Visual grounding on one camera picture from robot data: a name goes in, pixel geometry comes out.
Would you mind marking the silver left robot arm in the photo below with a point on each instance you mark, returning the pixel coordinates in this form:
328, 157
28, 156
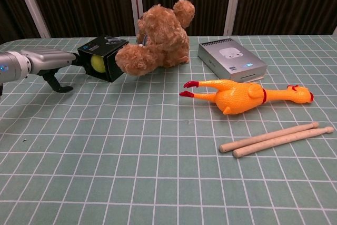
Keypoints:
11, 65

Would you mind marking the yellow rubber chicken toy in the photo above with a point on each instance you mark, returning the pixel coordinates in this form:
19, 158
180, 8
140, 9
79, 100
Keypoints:
237, 94

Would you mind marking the silver earbuds product box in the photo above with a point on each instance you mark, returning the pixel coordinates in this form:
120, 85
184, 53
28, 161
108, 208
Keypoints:
231, 57

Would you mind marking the green checked tablecloth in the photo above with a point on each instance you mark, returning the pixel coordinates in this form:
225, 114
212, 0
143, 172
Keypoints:
158, 169

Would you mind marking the black cardboard box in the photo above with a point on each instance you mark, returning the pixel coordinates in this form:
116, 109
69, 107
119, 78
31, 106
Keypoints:
114, 61

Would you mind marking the brown plush teddy bear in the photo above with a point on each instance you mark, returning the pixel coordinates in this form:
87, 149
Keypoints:
163, 38

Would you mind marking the wooden drumstick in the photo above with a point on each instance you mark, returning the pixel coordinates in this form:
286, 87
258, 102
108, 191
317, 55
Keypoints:
268, 135
284, 140

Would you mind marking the yellow tennis ball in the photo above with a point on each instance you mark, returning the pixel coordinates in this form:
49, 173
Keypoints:
98, 64

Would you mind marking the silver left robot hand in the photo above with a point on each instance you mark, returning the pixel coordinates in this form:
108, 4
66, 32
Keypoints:
50, 59

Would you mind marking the dark brown pleated curtain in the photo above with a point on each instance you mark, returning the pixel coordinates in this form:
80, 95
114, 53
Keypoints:
84, 1

